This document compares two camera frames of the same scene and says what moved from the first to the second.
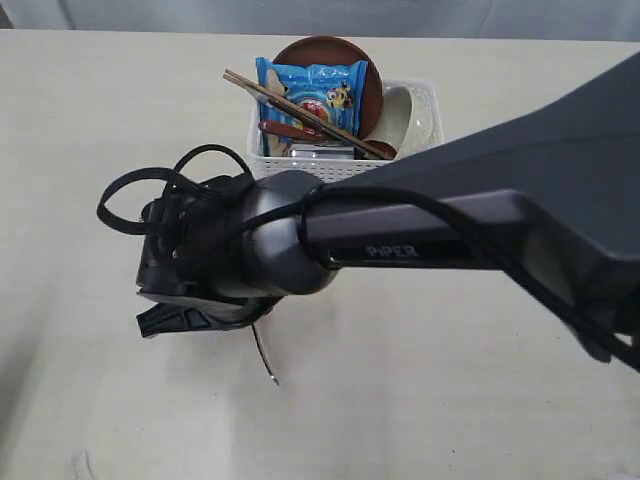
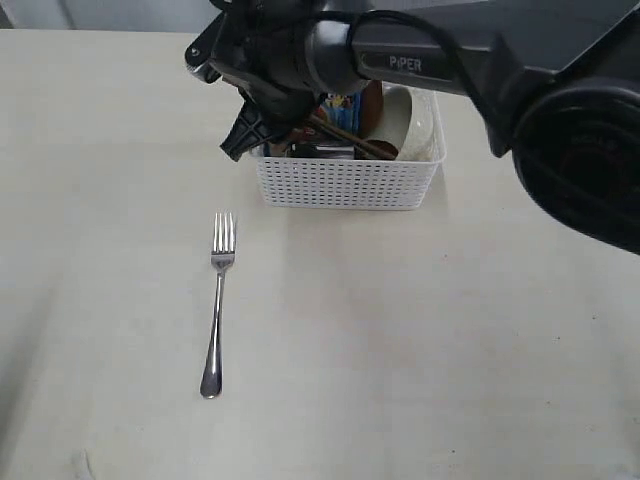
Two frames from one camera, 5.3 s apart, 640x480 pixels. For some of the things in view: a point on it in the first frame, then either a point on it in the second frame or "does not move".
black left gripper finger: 164,318 → 248,130
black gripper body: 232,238 → 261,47
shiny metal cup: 322,151 does not move
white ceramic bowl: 408,119 does not move
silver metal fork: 266,362 → 211,377
